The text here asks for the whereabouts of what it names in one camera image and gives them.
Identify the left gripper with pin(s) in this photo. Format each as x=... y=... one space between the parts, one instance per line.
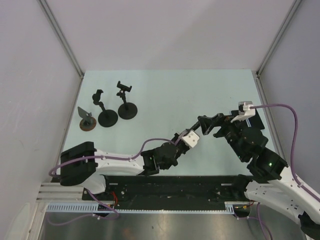
x=177 y=137

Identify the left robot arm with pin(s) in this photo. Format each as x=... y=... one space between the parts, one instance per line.
x=88 y=167

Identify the black phone stand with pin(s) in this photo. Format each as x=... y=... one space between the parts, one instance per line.
x=127 y=110
x=108 y=117

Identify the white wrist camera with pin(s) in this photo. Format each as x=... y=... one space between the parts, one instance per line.
x=191 y=139
x=246 y=110

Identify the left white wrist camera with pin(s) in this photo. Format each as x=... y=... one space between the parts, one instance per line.
x=191 y=139

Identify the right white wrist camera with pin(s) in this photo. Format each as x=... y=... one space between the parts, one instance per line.
x=246 y=110

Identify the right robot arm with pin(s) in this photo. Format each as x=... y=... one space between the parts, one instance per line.
x=273 y=183

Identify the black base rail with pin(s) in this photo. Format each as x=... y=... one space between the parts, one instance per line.
x=176 y=193

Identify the rusty round phone stand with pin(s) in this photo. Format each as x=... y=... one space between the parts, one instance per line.
x=88 y=122

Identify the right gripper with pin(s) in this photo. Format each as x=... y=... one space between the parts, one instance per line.
x=207 y=123

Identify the blue-cased smartphone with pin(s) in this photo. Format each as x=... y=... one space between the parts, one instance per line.
x=256 y=121

